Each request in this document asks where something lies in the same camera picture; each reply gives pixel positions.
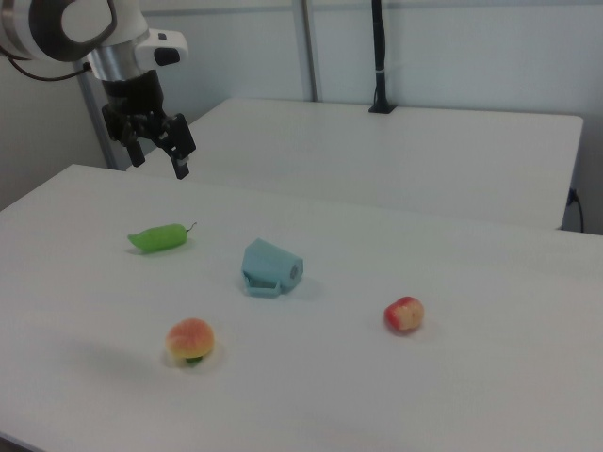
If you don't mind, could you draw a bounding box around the black wall cable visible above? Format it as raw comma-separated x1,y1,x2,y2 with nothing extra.
567,186,586,233

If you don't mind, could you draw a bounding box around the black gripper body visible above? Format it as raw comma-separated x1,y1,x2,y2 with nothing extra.
101,70,178,145

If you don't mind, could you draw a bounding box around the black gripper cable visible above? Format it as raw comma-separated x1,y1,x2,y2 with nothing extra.
0,46,91,82

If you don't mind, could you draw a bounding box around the green toy pepper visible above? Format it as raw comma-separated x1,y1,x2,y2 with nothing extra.
126,221,198,256

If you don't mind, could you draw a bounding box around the red toy strawberry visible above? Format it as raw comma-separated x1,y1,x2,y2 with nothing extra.
383,296,425,334

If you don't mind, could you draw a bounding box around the white side table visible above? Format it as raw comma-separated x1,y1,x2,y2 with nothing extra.
117,97,585,232

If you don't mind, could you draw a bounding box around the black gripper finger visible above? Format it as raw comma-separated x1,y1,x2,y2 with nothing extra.
120,125,146,169
159,112,197,180

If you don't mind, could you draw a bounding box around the toy peach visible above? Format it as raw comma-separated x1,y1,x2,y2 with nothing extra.
164,318,217,366

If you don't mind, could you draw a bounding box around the grey metal frame post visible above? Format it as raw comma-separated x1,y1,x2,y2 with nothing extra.
77,74,119,170
299,0,324,103

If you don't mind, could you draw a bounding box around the black pole with white band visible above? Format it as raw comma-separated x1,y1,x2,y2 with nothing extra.
367,0,397,115

